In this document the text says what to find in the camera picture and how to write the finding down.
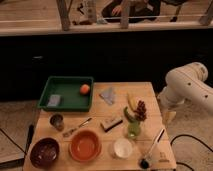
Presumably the black wooden eraser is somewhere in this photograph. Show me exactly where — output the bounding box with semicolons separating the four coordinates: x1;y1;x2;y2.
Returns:
100;117;123;132

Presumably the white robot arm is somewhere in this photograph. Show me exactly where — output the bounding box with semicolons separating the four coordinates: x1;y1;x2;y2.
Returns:
157;62;213;125

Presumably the green glass cup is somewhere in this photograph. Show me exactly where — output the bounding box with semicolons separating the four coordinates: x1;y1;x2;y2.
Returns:
127;122;141;139

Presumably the white cup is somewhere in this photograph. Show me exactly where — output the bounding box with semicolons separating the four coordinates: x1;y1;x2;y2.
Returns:
113;138;133;159

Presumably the small metal cup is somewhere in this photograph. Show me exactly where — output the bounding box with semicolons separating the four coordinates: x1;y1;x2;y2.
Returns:
50;114;64;131

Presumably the red grapes bunch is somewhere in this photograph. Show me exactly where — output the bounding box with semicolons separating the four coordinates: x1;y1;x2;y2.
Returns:
135;101;147;121

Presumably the yellow banana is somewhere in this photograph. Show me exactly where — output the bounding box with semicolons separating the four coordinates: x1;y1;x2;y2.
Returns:
127;93;137;111

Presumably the green chili pepper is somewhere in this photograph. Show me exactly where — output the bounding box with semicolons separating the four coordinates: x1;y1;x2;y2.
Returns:
123;107;136;123

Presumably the black dish brush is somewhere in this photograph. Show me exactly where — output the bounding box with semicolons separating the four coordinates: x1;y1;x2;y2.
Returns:
139;128;165;169

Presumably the orange bowl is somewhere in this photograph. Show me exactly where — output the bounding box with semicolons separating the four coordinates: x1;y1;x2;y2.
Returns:
69;130;102;163

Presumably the orange fruit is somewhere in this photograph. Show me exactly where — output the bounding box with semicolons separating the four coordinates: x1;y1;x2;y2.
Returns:
80;84;90;95

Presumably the green plastic tray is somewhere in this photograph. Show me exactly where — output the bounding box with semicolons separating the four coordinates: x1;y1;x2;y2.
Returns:
38;76;94;112

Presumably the person in background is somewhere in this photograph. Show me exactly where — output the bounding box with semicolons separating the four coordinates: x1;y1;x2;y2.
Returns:
101;0;161;23

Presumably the grey sponge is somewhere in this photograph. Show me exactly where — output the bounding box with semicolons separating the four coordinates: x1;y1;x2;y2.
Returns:
47;94;61;107

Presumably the dark brown bowl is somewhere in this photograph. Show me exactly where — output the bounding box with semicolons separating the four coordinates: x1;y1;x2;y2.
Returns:
30;138;59;169

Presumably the black cable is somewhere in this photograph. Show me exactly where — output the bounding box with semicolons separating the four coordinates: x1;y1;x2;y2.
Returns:
170;133;213;171

